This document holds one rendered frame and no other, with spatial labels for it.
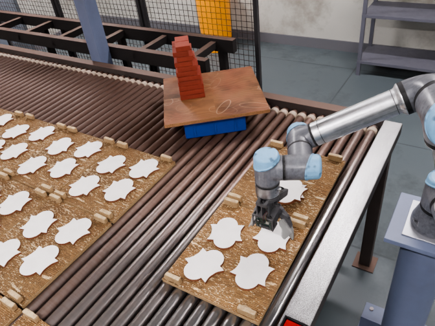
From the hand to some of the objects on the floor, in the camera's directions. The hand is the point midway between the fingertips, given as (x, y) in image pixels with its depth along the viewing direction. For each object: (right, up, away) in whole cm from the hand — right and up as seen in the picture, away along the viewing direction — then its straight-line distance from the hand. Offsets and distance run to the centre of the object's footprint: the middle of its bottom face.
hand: (272, 231), depth 140 cm
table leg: (+68, -36, +102) cm, 128 cm away
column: (+68, -68, +60) cm, 113 cm away
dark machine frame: (-132, +51, +251) cm, 288 cm away
